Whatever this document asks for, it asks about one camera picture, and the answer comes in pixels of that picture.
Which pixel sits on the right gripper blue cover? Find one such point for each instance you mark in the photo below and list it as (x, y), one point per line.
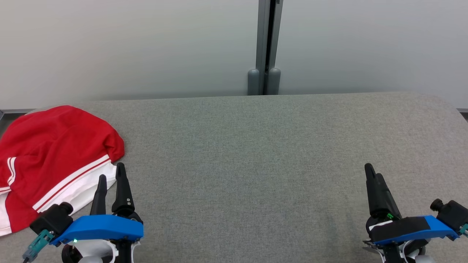
(402, 228)

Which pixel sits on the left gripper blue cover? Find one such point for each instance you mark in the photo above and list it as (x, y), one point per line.
(102, 228)

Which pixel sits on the red jersey white sleeves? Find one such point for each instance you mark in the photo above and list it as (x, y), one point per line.
(55, 146)

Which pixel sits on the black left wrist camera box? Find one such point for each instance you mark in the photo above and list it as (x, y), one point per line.
(51, 219)

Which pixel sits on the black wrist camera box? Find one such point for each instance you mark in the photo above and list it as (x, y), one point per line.
(451, 213)
(51, 219)

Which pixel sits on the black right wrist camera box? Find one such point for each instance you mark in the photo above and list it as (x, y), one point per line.
(451, 213)

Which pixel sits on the teal left camera connector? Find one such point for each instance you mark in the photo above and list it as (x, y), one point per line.
(38, 243)

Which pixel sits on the teal camera connector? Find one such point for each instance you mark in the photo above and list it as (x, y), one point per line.
(465, 230)
(38, 243)

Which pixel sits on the teal right camera connector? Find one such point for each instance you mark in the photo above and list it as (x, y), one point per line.
(465, 230)

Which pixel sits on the grey rounded post foot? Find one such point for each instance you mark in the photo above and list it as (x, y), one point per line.
(274, 82)
(253, 84)

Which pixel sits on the grey partition post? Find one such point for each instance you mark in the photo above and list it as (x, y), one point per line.
(264, 36)

